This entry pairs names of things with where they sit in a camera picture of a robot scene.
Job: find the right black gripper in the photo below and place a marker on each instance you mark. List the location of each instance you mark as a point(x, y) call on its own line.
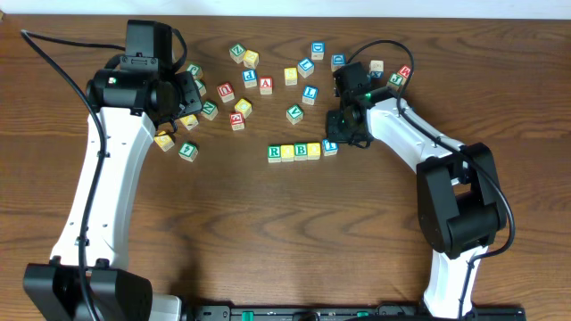
point(331, 129)

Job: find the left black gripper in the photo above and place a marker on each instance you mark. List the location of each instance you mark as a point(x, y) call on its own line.
point(188, 95)

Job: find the blue I block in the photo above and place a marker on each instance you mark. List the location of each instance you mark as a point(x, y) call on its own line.
point(329, 148)

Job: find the green B block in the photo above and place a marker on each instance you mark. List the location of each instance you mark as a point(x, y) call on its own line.
point(301, 152)

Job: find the yellow O block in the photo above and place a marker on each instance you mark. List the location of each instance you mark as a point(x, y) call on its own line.
point(287, 152)

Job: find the green R block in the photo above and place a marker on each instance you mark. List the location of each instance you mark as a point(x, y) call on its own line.
point(274, 153)

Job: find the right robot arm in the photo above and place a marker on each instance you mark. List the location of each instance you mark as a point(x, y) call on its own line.
point(462, 211)

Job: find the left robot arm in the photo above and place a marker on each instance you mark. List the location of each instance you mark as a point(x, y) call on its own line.
point(87, 275)

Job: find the yellow K block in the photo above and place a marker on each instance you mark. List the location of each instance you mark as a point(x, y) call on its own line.
point(189, 122)

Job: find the green 7 block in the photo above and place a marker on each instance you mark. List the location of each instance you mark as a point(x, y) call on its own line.
point(201, 87)

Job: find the green N block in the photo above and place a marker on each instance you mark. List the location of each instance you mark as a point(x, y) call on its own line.
point(210, 110)

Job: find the green J block left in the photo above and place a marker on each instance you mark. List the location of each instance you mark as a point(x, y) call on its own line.
point(195, 70)

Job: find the green j block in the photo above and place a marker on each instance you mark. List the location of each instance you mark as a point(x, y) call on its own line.
point(195, 70)
point(396, 81)

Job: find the red U block left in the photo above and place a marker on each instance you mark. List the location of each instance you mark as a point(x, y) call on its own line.
point(226, 92)

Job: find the blue L block lower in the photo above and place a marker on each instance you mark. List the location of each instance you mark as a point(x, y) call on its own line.
point(309, 95)

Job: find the green V block centre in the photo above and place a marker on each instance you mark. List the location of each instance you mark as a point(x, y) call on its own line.
point(294, 114)

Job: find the yellow G block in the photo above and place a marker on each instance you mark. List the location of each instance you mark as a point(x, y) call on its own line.
point(164, 141)

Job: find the green 4 block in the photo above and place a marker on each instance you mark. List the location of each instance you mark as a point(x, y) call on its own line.
point(188, 152)

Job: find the red E block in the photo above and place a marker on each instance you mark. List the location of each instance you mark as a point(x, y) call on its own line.
point(237, 121)

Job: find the yellow C block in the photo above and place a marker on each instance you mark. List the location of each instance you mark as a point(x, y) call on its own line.
point(244, 107)

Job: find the blue P block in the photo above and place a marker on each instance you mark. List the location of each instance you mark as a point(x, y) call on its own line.
point(250, 78)

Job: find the green Z block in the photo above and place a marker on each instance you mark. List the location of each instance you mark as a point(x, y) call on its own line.
point(237, 53)

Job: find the blue D block right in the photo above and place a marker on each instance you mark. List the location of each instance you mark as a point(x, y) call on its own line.
point(338, 60)

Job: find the blue d block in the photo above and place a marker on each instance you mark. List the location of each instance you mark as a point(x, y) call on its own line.
point(338, 60)
point(317, 51)

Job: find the yellow S block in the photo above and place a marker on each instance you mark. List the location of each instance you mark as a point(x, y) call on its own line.
point(251, 59)

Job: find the white X block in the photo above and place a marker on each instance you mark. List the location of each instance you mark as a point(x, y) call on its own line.
point(376, 69)

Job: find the green J block right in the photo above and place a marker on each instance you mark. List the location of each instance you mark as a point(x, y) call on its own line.
point(396, 81)

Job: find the red A block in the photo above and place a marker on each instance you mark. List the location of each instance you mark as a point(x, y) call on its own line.
point(266, 85)

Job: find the blue D block top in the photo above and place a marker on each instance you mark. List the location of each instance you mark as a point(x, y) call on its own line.
point(317, 51)

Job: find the red M block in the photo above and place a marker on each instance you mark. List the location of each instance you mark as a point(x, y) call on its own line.
point(405, 72)

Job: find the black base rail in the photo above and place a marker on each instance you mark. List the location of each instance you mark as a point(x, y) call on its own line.
point(383, 312)

